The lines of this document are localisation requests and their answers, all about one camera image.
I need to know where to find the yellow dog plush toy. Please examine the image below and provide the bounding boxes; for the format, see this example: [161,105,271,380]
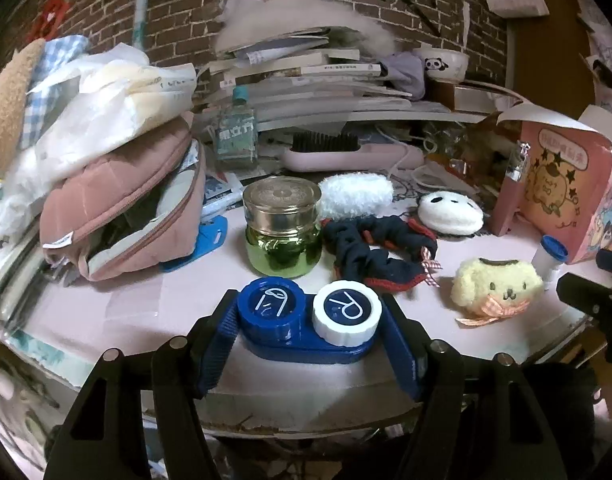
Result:
[451,257,544,326]

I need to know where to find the stack of books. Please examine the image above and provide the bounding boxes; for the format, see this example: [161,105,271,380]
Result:
[193,27,454,133]

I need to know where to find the navy scrunchie red trim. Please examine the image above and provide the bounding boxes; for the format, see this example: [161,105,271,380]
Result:
[320,215,443,293]

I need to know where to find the white panda face puff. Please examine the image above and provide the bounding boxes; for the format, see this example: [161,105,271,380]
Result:
[417,191,484,236]

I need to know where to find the purple cloth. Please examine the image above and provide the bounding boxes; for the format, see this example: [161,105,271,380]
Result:
[381,52,427,98]

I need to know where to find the blue checked cloth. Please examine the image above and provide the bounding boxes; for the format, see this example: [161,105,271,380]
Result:
[23,35,92,136]

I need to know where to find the brown plush toy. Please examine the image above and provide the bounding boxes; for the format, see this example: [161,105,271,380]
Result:
[0,40,46,176]

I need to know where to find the white fluffy scrunchie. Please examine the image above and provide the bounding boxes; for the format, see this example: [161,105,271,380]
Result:
[317,172,394,221]

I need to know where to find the glass bottle teal cap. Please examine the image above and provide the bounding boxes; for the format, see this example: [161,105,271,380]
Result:
[215,86,259,171]

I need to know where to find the brown book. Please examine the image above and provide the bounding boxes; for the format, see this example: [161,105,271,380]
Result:
[428,80,517,113]

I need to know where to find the small white bottle blue cap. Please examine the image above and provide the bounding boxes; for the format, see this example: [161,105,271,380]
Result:
[531,236,568,291]

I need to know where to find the blue plastic tag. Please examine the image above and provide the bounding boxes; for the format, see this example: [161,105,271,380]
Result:
[158,215,229,273]

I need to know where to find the printed paper sheets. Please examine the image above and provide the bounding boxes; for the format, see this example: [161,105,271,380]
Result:
[576,0,612,121]

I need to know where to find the white fur piece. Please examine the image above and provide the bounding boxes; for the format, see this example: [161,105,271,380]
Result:
[216,0,402,56]

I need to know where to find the clear plastic wrappers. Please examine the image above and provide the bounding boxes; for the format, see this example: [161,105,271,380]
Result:
[421,120,492,163]

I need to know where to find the white charger cable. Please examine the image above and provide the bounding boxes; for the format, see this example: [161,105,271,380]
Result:
[381,125,439,191]

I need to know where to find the red wall sticker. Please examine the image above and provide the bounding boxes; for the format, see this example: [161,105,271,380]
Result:
[28,0,72,41]

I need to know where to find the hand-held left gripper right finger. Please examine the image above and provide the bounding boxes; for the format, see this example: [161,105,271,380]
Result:
[381,294,569,480]

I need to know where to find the pink hair brush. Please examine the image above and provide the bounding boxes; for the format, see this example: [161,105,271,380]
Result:
[281,131,427,171]

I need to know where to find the blue contact lens case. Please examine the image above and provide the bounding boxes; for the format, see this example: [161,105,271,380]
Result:
[236,277,384,365]

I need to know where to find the pink quilted pouch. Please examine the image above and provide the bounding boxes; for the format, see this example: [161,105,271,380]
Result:
[38,112,207,281]

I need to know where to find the pink printed paper box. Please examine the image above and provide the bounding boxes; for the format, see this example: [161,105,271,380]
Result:
[496,102,612,265]

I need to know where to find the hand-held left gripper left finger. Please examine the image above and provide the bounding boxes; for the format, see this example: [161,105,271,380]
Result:
[43,289,242,480]

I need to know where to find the white plastic bag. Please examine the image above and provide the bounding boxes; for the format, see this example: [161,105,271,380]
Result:
[1,42,197,201]

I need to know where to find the pink tube silver cap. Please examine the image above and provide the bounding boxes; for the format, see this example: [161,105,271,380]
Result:
[488,142,532,236]

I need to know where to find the green glass jar gold lid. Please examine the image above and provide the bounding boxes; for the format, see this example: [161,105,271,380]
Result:
[242,177,323,278]

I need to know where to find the light blue pole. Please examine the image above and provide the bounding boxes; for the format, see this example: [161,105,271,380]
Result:
[131,0,157,48]

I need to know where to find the white panda print bowl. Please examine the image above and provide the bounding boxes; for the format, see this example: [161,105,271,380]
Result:
[413,47,471,84]

